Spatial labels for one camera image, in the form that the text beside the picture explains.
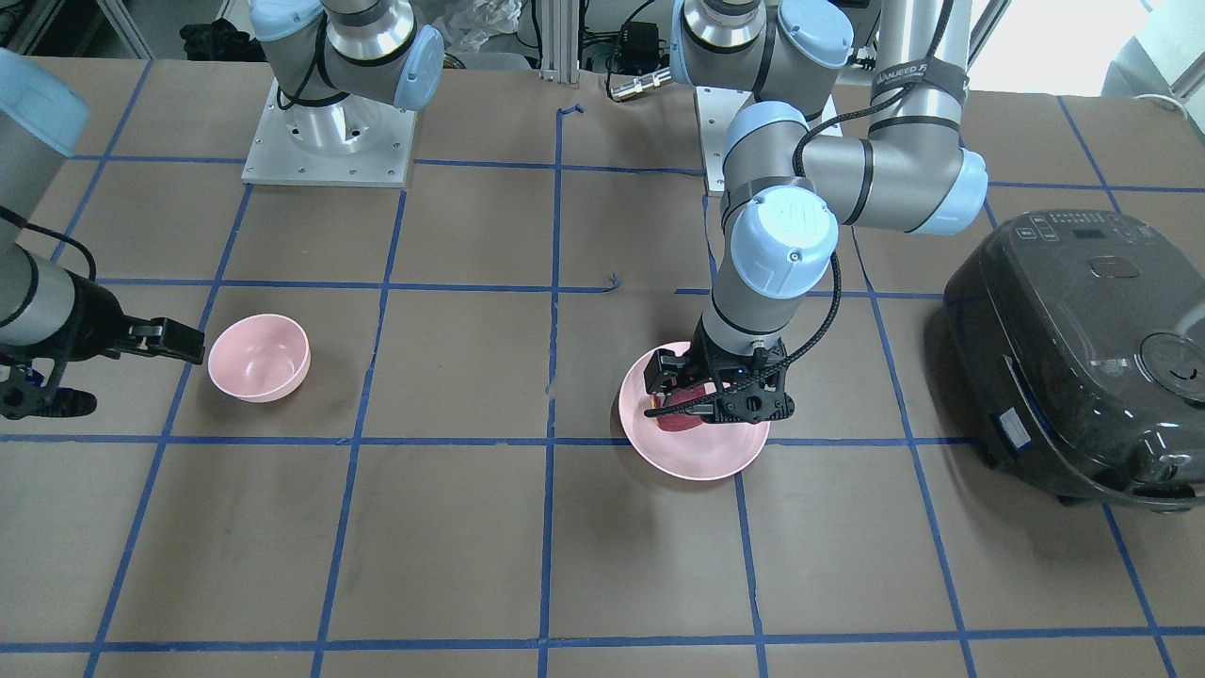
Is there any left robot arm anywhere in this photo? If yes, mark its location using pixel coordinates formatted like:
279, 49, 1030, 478
643, 1, 988, 424

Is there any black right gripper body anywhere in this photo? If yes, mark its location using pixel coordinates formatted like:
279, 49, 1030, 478
42, 271, 128, 362

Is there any aluminium frame post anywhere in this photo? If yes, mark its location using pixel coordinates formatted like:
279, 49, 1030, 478
533, 0, 584, 89

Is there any pink bowl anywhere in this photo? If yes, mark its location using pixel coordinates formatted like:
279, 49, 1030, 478
207, 314, 313, 403

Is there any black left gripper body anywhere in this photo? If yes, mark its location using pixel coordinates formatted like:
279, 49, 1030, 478
692, 316, 778, 396

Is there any pink plate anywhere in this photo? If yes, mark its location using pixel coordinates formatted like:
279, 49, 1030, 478
617, 350, 771, 481

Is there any dark grey rice cooker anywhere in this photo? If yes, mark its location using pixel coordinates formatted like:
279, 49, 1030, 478
944, 210, 1204, 512

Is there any red apple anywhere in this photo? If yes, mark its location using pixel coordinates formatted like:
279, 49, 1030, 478
651, 382, 715, 432

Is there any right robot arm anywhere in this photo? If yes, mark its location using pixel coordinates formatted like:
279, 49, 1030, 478
1, 1, 446, 420

